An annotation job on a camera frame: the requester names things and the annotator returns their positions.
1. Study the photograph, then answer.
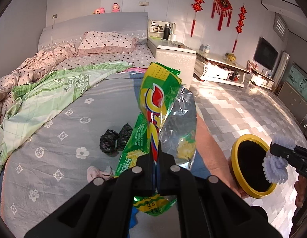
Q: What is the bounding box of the white tv console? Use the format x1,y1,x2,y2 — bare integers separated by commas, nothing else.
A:
194,50,275,90

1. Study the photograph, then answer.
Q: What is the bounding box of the black flat television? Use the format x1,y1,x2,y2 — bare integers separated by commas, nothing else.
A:
253,37,279,71

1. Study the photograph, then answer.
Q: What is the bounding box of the pink white crumpled tissue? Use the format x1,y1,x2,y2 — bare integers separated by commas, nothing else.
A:
87,166,115,183

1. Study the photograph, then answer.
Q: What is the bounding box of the red chinese knot centre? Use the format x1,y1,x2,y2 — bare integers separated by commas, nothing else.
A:
211,0,233,31

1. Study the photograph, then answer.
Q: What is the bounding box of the pink dotted duvet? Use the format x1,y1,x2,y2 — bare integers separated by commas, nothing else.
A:
0,43,76,125

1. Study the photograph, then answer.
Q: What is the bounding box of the grey upholstered headboard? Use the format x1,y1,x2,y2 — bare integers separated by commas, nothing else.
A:
38,12,149,50

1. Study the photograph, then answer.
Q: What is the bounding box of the lavender foam fruit net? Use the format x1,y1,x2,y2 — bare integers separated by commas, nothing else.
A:
262,134,295,184

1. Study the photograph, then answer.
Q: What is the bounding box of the pink plush toy left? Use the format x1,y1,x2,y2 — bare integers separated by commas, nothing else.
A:
93,8,105,14

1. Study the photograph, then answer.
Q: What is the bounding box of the green patterned quilt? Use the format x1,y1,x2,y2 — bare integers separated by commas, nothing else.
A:
0,61,132,173

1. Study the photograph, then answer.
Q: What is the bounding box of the person's right hand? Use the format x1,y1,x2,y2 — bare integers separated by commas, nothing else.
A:
294,175,307,208

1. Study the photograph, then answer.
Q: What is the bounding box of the black plastic bag bow-shaped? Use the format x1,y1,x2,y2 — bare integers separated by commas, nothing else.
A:
100,124,133,154

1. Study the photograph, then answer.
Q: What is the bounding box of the pink polka dot pillow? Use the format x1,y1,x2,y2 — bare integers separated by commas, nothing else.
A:
76,31,138,56

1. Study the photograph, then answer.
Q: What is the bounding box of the green yellow snack bag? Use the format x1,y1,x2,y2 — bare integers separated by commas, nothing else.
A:
109,63,196,218

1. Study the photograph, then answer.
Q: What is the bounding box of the red knot string right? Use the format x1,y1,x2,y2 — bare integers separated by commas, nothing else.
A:
231,4,248,53

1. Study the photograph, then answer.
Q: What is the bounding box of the white bedside cabinet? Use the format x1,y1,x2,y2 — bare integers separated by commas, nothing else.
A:
147,19,196,88

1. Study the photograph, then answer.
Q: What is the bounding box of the pink plush toy right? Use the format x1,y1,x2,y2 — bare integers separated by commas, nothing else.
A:
112,3,120,12

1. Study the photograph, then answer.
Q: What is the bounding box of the grey blue pink bedspread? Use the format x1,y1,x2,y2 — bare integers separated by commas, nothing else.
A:
0,73,236,237

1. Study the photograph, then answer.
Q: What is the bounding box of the yellow rimmed trash bin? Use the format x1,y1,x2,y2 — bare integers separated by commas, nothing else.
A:
228,134,277,199

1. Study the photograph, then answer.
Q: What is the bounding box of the black thermos bottle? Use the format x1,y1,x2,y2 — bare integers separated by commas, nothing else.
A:
163,23,170,40

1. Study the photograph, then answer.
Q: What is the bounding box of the blue rubber glove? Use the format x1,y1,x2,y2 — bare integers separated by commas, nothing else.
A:
129,207,139,229

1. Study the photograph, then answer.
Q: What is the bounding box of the pink plush toy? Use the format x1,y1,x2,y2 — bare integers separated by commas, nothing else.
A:
112,3,120,12
93,8,105,14

